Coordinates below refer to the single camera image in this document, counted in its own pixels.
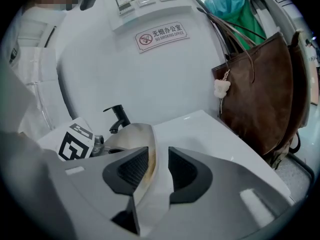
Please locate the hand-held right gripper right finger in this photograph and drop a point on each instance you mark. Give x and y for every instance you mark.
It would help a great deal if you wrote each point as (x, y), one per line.
(225, 196)

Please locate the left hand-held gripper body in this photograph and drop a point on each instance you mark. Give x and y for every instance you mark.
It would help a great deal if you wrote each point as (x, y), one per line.
(75, 144)

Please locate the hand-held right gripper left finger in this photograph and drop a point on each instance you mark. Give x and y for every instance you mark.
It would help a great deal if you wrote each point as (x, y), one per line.
(95, 191)

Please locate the black faucet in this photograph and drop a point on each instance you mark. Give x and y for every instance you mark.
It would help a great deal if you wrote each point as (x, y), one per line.
(121, 115)

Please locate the white sink basin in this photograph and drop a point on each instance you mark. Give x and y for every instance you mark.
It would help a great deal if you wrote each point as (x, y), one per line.
(200, 139)

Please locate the brown leather bag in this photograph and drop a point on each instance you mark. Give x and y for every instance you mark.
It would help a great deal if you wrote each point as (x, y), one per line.
(262, 96)

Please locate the white bear bag charm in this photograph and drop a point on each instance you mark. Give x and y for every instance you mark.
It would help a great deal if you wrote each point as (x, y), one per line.
(222, 87)

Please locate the person in white coat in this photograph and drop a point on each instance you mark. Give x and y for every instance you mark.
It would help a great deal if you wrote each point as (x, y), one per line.
(27, 34)

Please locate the row of hanging clothes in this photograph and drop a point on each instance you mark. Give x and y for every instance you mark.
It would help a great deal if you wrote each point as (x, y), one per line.
(240, 19)

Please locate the no smoking wall sign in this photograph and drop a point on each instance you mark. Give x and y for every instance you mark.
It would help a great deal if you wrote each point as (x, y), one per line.
(162, 37)

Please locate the white wall unit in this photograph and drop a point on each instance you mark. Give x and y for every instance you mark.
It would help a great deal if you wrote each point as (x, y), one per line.
(150, 6)

